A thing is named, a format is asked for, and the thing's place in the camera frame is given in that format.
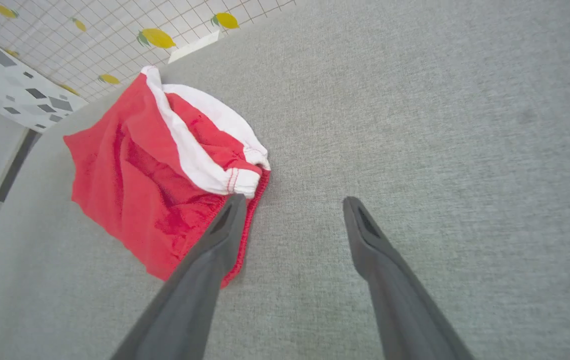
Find lemon print tile panel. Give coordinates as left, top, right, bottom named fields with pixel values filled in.
left=0, top=0, right=297, bottom=103

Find grey terrazzo pattern panel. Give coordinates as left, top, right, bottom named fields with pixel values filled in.
left=0, top=25, right=89, bottom=134

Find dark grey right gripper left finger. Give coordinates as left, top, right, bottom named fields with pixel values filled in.
left=110, top=193, right=248, bottom=360

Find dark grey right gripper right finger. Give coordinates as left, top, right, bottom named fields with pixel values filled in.
left=342, top=195, right=475, bottom=360

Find red shorts with white trim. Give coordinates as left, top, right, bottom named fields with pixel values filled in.
left=63, top=65, right=271, bottom=289

